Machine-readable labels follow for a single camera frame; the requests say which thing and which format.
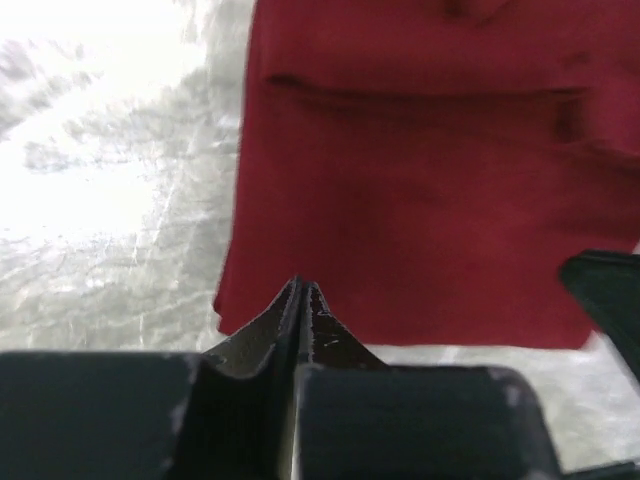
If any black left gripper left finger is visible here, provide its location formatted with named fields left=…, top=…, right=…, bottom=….
left=1, top=279, right=303, bottom=479

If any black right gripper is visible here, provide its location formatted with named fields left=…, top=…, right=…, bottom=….
left=559, top=250, right=640, bottom=377

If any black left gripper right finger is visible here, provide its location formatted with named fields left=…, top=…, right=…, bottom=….
left=296, top=283, right=562, bottom=479

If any dark red t shirt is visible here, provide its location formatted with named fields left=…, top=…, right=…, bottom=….
left=214, top=0, right=639, bottom=349

